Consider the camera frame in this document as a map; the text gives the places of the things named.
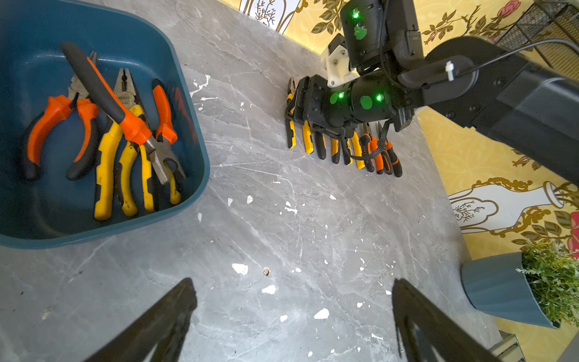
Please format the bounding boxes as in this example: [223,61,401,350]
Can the orange black reversed pliers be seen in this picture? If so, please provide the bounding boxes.
[60,42,186,185]

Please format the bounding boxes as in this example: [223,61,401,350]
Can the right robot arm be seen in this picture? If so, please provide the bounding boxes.
[284,1,578,183]

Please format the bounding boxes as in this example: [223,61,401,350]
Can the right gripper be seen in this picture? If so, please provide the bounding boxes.
[285,70,414,140]

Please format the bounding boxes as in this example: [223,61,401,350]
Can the teal plastic storage box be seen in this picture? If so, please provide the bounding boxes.
[1,1,210,249]

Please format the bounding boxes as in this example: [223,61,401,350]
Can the yellow long-nose pliers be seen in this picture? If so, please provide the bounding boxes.
[312,131,343,164]

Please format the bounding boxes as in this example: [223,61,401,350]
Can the yellow black large pliers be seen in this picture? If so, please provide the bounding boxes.
[284,77,315,154]

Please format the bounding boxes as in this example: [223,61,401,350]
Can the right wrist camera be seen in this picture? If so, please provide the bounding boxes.
[320,33,359,88]

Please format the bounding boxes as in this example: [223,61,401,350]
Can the yellow black combination pliers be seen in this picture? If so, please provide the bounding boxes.
[351,131,366,170]

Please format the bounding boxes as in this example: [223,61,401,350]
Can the orange black combination pliers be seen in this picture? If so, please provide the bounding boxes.
[360,123,394,174]

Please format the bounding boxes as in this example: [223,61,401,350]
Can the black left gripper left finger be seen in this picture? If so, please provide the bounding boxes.
[87,278,197,361]

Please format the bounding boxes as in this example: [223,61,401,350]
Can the orange black long-nose pliers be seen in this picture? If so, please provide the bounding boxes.
[382,138,403,177]

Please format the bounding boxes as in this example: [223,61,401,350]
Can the orange black box pliers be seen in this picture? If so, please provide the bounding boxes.
[21,50,100,182]

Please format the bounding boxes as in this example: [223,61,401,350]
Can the black wire mesh basket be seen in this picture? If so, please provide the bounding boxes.
[498,1,578,78]

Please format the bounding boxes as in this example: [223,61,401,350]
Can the yellow box pliers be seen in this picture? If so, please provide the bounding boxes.
[93,68,182,221]

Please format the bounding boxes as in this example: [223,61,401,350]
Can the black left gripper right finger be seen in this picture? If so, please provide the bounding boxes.
[392,279,498,361]

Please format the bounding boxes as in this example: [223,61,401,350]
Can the potted green plant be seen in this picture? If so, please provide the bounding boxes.
[461,241,578,329]

